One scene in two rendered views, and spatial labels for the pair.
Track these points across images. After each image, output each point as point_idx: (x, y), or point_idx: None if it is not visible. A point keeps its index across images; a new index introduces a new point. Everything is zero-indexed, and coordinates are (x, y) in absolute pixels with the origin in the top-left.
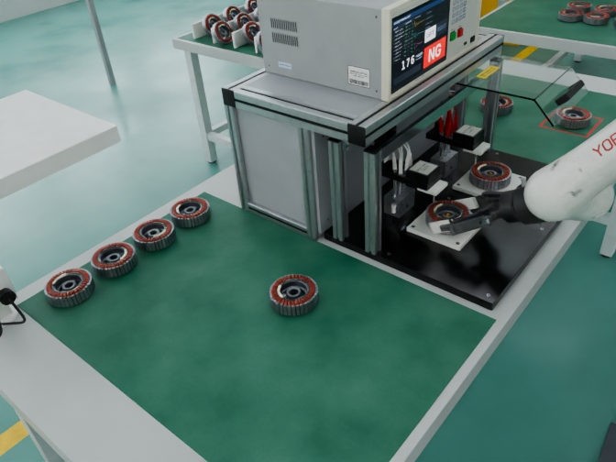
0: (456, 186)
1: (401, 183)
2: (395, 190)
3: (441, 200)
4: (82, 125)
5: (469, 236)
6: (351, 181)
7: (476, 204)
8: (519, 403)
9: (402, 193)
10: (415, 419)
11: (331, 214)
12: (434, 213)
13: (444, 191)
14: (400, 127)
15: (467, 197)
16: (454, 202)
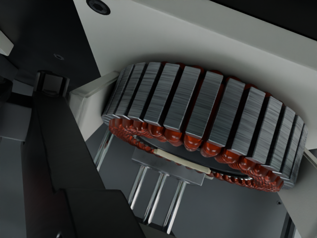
0: (0, 49)
1: (155, 199)
2: (179, 200)
3: (85, 71)
4: None
5: (311, 72)
6: (195, 217)
7: (81, 118)
8: None
9: (166, 173)
10: None
11: (267, 203)
12: (218, 172)
13: (43, 60)
14: (20, 194)
15: (1, 15)
16: (121, 137)
